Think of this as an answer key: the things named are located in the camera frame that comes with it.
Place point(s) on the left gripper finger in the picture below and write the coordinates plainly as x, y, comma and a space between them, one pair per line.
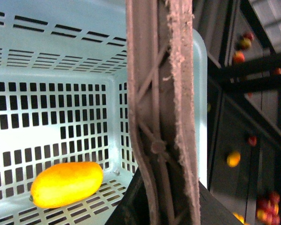
133, 208

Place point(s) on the yellow mango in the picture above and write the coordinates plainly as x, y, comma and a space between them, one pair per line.
66, 183

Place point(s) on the light blue plastic basket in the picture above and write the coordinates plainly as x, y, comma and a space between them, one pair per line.
63, 98

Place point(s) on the brown basket handle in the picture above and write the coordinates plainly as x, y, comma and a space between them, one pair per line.
161, 107

